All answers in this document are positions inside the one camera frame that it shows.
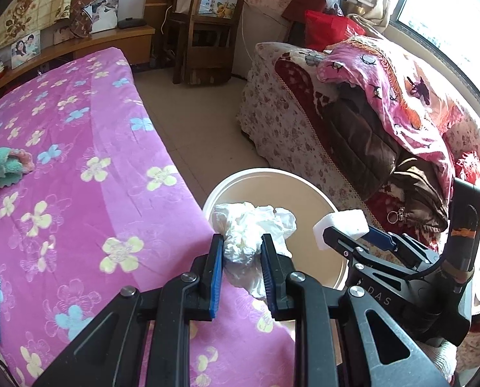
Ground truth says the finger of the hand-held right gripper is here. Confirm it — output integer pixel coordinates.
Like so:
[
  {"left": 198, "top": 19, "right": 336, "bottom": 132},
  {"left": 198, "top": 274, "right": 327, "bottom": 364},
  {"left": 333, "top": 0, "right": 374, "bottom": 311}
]
[
  {"left": 366, "top": 227, "right": 439, "bottom": 267},
  {"left": 323, "top": 225, "right": 418, "bottom": 280}
]

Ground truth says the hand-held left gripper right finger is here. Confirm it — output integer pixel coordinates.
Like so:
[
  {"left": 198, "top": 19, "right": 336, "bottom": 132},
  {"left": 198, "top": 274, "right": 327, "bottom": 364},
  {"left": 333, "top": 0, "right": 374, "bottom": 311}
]
[{"left": 261, "top": 234, "right": 455, "bottom": 387}]

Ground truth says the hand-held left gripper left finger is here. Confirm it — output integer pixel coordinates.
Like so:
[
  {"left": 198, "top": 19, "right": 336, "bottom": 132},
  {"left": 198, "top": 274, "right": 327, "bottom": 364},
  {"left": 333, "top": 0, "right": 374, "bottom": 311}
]
[{"left": 34, "top": 233, "right": 225, "bottom": 387}]

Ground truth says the white foam block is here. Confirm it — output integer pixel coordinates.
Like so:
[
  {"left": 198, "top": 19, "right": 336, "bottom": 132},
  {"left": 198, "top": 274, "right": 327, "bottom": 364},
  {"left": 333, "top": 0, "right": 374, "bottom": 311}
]
[{"left": 313, "top": 209, "right": 370, "bottom": 251}]

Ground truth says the white tissue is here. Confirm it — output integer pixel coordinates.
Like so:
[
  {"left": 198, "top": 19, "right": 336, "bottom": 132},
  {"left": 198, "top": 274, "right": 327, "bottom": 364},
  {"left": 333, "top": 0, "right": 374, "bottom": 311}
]
[{"left": 211, "top": 202, "right": 298, "bottom": 300}]

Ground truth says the white round bucket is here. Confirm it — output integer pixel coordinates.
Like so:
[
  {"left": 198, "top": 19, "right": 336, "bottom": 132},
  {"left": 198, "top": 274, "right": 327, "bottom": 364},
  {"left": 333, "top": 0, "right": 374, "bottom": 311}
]
[{"left": 203, "top": 168, "right": 350, "bottom": 291}]

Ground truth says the green fuzzy sock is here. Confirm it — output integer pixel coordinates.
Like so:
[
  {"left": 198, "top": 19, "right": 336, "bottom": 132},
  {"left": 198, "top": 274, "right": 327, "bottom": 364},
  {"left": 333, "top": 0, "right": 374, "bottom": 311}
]
[{"left": 0, "top": 146, "right": 34, "bottom": 190}]

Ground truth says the brown quilted jacket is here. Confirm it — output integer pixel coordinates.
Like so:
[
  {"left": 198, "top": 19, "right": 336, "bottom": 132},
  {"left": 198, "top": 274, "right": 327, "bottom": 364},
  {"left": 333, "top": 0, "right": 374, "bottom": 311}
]
[{"left": 324, "top": 84, "right": 451, "bottom": 233}]

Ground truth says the pink printed blanket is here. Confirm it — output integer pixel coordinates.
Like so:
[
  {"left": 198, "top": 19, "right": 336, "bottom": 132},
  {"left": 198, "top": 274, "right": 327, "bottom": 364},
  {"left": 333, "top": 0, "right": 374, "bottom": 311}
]
[{"left": 316, "top": 35, "right": 457, "bottom": 196}]

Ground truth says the sofa with floral cover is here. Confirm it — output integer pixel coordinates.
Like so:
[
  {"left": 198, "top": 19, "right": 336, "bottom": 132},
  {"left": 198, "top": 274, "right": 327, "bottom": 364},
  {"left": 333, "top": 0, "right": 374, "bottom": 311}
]
[{"left": 236, "top": 41, "right": 480, "bottom": 372}]

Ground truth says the dark red floral blanket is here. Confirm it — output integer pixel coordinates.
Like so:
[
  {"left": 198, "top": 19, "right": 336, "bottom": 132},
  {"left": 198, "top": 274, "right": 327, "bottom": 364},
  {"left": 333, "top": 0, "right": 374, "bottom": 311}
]
[{"left": 274, "top": 49, "right": 347, "bottom": 160}]

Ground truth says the pink floral bed blanket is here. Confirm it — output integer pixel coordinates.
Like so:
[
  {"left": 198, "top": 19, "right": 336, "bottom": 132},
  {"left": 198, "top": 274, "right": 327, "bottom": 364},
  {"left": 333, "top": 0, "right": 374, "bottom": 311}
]
[{"left": 0, "top": 46, "right": 302, "bottom": 387}]

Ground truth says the red plastic bag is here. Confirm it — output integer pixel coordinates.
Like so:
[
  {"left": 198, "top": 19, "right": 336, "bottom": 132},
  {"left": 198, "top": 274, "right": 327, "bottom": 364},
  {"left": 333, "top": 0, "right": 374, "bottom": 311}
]
[{"left": 304, "top": 10, "right": 366, "bottom": 52}]

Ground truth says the dark wooden chair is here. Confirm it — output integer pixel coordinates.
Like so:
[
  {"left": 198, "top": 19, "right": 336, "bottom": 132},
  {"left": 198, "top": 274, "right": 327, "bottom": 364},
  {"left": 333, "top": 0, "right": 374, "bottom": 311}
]
[{"left": 161, "top": 0, "right": 252, "bottom": 86}]

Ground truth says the window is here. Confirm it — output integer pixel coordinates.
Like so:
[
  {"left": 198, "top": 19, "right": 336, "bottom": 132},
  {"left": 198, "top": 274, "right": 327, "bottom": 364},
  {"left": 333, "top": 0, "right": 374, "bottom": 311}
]
[{"left": 388, "top": 0, "right": 480, "bottom": 106}]

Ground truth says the wooden headboard shelf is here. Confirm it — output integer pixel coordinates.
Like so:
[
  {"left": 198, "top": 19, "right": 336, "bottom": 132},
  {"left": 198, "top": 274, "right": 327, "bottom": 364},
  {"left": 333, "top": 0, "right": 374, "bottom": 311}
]
[{"left": 0, "top": 24, "right": 157, "bottom": 106}]

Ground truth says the black flat device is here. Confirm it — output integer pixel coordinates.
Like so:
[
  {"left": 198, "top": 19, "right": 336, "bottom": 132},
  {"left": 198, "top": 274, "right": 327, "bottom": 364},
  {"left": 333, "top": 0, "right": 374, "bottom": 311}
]
[{"left": 116, "top": 16, "right": 146, "bottom": 29}]

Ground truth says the printed box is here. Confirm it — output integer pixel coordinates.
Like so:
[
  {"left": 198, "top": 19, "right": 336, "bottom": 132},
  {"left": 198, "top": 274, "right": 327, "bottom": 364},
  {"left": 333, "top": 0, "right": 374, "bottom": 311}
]
[{"left": 175, "top": 0, "right": 239, "bottom": 19}]

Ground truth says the large wedding photo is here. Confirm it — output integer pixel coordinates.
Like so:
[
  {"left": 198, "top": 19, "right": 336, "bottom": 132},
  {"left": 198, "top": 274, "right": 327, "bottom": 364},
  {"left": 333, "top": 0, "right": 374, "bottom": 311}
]
[{"left": 83, "top": 0, "right": 120, "bottom": 34}]

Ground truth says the framed couple photo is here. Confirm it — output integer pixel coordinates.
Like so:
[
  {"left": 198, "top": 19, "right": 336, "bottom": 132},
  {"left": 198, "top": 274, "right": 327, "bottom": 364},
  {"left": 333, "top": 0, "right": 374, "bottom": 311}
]
[{"left": 10, "top": 31, "right": 42, "bottom": 69}]

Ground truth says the yellow floral hanging cloth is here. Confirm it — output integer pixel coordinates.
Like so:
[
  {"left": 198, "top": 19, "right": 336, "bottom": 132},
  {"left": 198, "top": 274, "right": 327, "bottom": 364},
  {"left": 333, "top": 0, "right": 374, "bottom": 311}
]
[{"left": 0, "top": 0, "right": 104, "bottom": 46}]

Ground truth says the white cable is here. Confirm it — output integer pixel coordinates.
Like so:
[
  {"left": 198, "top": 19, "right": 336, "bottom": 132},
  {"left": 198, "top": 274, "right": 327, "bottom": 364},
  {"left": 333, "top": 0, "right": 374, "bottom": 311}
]
[
  {"left": 160, "top": 5, "right": 173, "bottom": 35},
  {"left": 239, "top": 0, "right": 252, "bottom": 79}
]

